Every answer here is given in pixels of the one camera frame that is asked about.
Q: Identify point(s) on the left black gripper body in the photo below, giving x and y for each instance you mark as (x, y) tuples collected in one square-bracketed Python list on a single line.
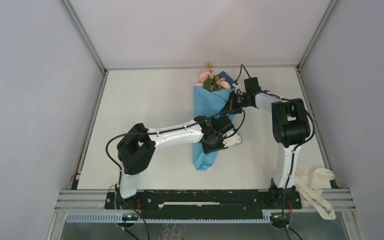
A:
[(216, 144)]

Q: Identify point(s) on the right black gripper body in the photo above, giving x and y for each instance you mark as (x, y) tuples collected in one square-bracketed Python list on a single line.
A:
[(239, 100)]

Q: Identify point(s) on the pink rose stem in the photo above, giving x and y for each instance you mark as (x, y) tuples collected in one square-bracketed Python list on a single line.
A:
[(199, 84), (222, 84), (207, 78)]

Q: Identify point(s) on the blue wrapping paper sheet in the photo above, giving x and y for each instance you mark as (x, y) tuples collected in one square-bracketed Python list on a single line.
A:
[(207, 103)]

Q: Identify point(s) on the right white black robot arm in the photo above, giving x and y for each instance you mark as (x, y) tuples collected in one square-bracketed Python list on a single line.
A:
[(291, 129)]

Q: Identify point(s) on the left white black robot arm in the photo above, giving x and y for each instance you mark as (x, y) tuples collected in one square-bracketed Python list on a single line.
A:
[(137, 147)]

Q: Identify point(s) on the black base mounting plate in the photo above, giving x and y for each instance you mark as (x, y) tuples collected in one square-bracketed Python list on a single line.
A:
[(203, 204)]

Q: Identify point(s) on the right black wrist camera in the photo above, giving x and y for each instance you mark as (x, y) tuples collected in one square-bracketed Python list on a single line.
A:
[(252, 85)]

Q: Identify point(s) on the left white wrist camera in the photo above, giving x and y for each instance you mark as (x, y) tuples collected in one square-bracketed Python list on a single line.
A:
[(233, 140)]

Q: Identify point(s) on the aluminium front frame rail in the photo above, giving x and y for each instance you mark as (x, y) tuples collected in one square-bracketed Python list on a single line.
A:
[(340, 198)]

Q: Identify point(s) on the white slotted cable duct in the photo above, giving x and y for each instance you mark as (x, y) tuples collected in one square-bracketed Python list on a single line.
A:
[(108, 217)]

